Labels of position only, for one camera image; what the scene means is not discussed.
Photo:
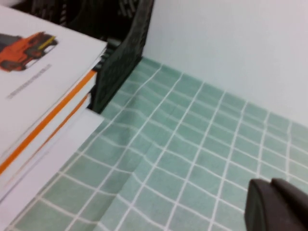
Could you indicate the white Leador logistics brochure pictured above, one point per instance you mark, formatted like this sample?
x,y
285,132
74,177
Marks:
x,y
60,79

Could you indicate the plain white booklet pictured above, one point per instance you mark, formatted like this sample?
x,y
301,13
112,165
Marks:
x,y
60,149

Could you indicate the black mesh book holder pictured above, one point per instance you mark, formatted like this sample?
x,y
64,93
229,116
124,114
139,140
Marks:
x,y
120,72

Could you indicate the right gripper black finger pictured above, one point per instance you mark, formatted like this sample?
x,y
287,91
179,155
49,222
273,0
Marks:
x,y
276,209

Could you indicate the green checked tablecloth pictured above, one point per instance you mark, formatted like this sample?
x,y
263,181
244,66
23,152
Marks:
x,y
192,144

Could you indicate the orange-edged book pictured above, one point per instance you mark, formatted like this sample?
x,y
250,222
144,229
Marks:
x,y
55,122

